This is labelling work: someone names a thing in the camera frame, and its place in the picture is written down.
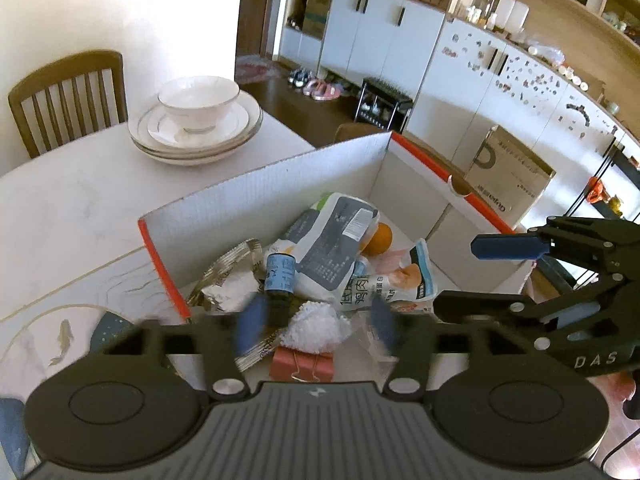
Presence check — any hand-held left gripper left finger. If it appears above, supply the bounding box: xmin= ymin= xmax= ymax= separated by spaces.
xmin=100 ymin=292 xmax=272 ymax=402

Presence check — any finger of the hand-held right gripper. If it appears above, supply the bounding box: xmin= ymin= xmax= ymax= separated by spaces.
xmin=433 ymin=280 xmax=628 ymax=356
xmin=471 ymin=216 xmax=640 ymax=275

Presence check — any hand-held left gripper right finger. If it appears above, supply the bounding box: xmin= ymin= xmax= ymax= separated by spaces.
xmin=370 ymin=296 xmax=531 ymax=397

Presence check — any clear packet with blue print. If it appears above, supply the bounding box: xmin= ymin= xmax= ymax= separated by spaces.
xmin=349 ymin=307 xmax=401 ymax=363

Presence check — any silver foil snack packet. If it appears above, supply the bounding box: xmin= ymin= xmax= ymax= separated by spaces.
xmin=186 ymin=239 xmax=266 ymax=313
xmin=236 ymin=329 xmax=284 ymax=372

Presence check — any small blue bottle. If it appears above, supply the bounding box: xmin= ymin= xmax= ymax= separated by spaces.
xmin=264 ymin=252 xmax=297 ymax=328

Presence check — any white and orange food packet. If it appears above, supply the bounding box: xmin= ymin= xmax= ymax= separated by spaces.
xmin=350 ymin=239 xmax=439 ymax=317

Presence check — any white fluffy ball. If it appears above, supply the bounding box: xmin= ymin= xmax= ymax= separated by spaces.
xmin=279 ymin=301 xmax=352 ymax=354

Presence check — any orange fruit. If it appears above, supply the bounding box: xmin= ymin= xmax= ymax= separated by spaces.
xmin=361 ymin=222 xmax=394 ymax=257

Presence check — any grey and white food packet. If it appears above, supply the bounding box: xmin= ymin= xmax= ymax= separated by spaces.
xmin=277 ymin=192 xmax=379 ymax=306

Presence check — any orange white cardboard box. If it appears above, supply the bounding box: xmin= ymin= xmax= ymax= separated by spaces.
xmin=137 ymin=131 xmax=538 ymax=396

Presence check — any marble patterned desktop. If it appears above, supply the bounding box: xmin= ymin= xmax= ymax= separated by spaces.
xmin=0 ymin=109 xmax=317 ymax=480

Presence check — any person's right hand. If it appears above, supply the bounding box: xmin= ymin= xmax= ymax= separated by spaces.
xmin=596 ymin=372 xmax=640 ymax=415

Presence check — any brown cardboard box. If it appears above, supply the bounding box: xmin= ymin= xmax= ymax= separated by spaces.
xmin=465 ymin=125 xmax=557 ymax=233

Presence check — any black stand with orange clamp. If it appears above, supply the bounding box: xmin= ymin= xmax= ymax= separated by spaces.
xmin=565 ymin=130 xmax=640 ymax=221

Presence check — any white cabinet with stickers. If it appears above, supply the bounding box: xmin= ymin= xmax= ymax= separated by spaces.
xmin=405 ymin=17 xmax=640 ymax=231

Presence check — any large white plate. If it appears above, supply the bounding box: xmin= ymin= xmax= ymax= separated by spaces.
xmin=131 ymin=130 xmax=261 ymax=167

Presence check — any round-backed wooden chair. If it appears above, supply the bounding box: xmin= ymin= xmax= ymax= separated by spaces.
xmin=334 ymin=122 xmax=386 ymax=145

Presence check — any small white plate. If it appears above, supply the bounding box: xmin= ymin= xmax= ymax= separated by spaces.
xmin=137 ymin=102 xmax=250 ymax=149

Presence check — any black shoe rack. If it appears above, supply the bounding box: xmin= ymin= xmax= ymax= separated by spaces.
xmin=354 ymin=77 xmax=414 ymax=132

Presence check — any stack of white dishes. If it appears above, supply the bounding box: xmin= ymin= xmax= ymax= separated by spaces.
xmin=128 ymin=92 xmax=264 ymax=158

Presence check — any white bowl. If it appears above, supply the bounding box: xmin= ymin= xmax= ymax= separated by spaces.
xmin=157 ymin=76 xmax=241 ymax=137

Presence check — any white plastic canister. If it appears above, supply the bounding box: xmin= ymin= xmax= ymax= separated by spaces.
xmin=492 ymin=0 xmax=531 ymax=32

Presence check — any pair of pink slippers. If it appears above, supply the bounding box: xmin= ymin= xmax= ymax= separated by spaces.
xmin=302 ymin=79 xmax=346 ymax=102

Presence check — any large glass jar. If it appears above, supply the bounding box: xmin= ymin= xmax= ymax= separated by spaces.
xmin=470 ymin=0 xmax=501 ymax=25

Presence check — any door mat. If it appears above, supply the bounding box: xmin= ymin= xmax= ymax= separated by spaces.
xmin=235 ymin=55 xmax=282 ymax=85

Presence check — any cardboard storage box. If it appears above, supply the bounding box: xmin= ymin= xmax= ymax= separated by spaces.
xmin=301 ymin=0 xmax=332 ymax=37

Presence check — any brown entrance door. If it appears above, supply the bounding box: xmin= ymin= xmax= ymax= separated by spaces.
xmin=240 ymin=0 xmax=281 ymax=58

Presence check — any slatted wooden chair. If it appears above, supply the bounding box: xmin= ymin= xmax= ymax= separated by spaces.
xmin=7 ymin=50 xmax=128 ymax=160

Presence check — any white wall cabinet unit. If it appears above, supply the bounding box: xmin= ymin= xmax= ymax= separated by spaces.
xmin=277 ymin=0 xmax=640 ymax=126

